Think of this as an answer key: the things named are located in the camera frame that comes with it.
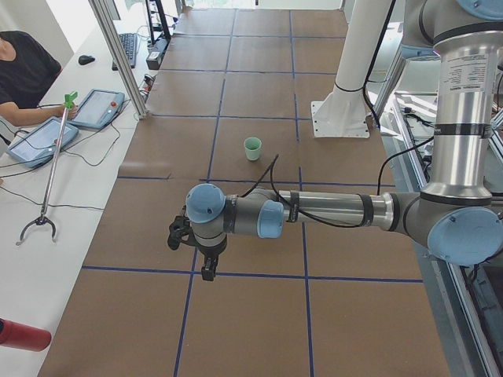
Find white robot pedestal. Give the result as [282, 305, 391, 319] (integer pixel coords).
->
[311, 0, 395, 139]

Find black computer mouse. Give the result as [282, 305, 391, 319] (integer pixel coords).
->
[78, 55, 95, 65]

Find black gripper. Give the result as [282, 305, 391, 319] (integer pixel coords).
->
[198, 242, 227, 281]

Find black keyboard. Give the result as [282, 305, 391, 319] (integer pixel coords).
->
[119, 33, 138, 68]

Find red cylinder bottle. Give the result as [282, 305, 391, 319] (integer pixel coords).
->
[1, 319, 52, 352]

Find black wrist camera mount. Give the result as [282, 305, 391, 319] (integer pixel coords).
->
[167, 206, 195, 251]

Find aluminium frame post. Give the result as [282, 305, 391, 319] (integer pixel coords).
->
[89, 0, 148, 119]

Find mint green outer cup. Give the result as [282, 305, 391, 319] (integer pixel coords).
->
[244, 137, 263, 161]

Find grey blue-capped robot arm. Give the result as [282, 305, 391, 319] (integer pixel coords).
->
[168, 1, 502, 281]

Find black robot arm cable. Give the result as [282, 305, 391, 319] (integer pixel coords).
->
[240, 154, 388, 228]

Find blue teach pendant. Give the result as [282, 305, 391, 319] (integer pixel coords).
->
[6, 117, 61, 168]
[68, 89, 125, 130]

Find blue teach pendant far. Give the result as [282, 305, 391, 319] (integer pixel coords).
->
[68, 89, 125, 130]

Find green-handled reacher grabber tool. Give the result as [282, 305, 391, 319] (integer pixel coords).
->
[16, 91, 78, 246]

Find person in black shirt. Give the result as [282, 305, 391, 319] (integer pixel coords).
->
[1, 31, 65, 127]

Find blue teach pendant near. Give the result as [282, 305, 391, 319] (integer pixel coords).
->
[6, 117, 61, 168]

